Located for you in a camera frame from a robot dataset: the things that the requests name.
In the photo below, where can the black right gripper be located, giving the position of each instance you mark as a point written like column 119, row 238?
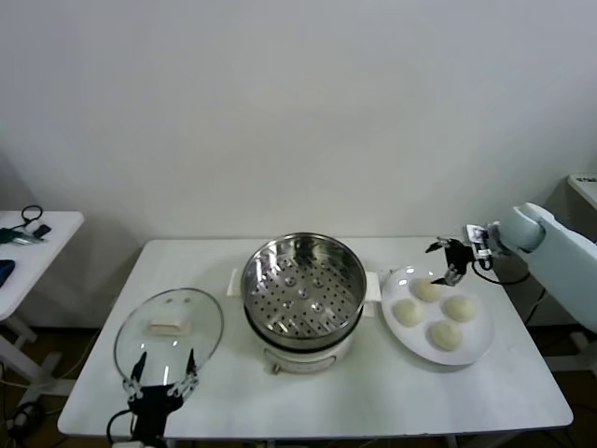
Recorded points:
column 456, row 256

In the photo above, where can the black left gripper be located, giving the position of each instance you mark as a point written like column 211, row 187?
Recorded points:
column 151, row 406

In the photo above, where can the white steamed baozi bun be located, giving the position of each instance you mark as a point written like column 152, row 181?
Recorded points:
column 426, row 291
column 409, row 312
column 459, row 309
column 445, row 336

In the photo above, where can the round glass pot lid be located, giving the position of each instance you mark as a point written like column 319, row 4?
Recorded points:
column 200, row 317

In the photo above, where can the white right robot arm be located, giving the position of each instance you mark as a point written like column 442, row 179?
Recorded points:
column 559, row 252

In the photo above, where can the stainless steel steamer basket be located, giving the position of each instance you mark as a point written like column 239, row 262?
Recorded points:
column 261, row 275

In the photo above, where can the white round plate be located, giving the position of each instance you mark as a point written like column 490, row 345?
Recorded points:
column 471, row 336

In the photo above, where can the white electric cooker base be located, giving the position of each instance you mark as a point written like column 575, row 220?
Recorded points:
column 303, row 361

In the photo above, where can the white side table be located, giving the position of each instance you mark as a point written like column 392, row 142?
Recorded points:
column 51, row 242

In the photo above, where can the blue object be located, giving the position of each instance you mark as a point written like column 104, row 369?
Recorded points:
column 4, row 270

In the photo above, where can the small black device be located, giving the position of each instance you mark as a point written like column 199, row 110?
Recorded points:
column 42, row 230

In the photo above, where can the green tool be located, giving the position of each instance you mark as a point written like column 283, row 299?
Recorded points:
column 7, row 234

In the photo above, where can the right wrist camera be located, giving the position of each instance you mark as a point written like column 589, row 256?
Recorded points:
column 478, row 235

